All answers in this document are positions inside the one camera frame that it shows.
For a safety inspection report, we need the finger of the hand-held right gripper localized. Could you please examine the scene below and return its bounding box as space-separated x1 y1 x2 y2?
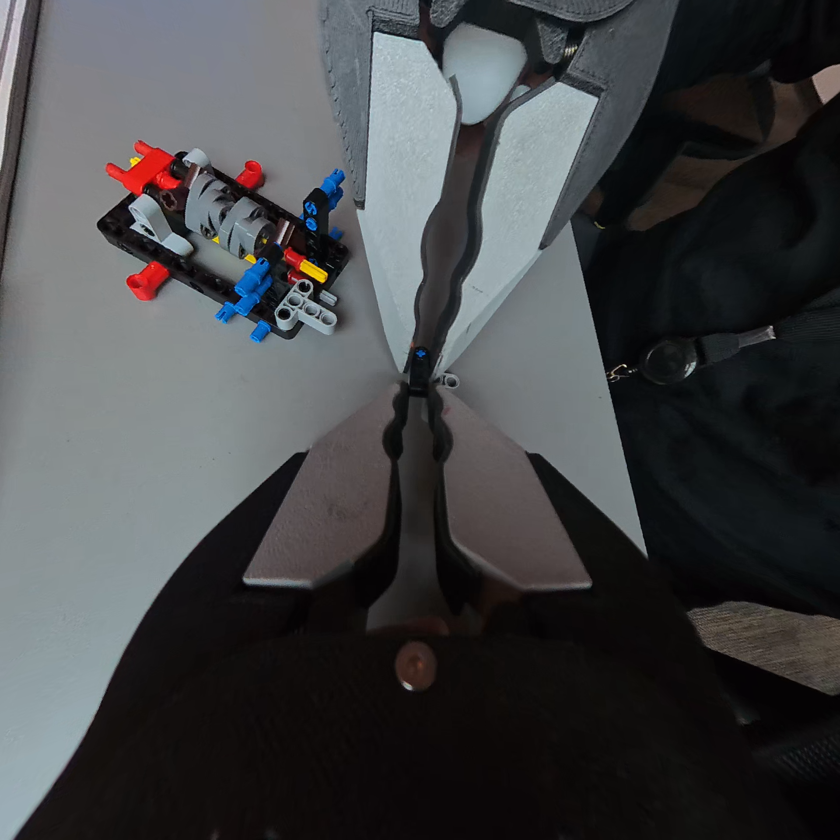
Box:
357 29 463 373
430 77 602 378

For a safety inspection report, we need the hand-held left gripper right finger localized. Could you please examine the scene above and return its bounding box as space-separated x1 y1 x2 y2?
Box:
430 387 594 616

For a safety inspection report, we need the lego instruction booklet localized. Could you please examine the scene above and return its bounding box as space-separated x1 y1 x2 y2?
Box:
0 0 43 217

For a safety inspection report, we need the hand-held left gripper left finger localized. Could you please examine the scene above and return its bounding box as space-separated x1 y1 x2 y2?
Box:
241 382 404 609

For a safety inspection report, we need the lego chassis assembly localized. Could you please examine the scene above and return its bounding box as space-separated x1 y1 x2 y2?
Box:
97 140 350 343

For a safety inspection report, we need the grey fabric chair seat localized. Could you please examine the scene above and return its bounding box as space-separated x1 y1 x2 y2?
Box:
686 600 840 697

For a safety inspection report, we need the black badge reel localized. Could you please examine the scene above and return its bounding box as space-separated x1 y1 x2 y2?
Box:
607 338 700 387

